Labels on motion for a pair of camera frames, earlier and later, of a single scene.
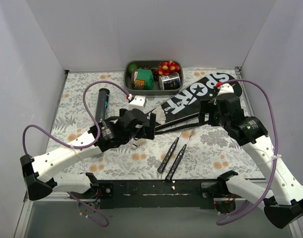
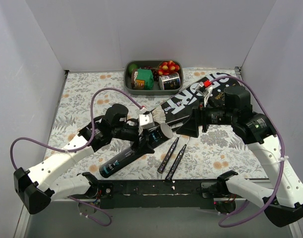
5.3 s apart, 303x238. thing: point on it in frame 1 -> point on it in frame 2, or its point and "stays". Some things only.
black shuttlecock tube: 101,104 -> 157,136
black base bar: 124,194 stays
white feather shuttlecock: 160,115 stays
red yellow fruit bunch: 167,68 stays
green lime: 132,67 stays
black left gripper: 151,126 -> 140,138
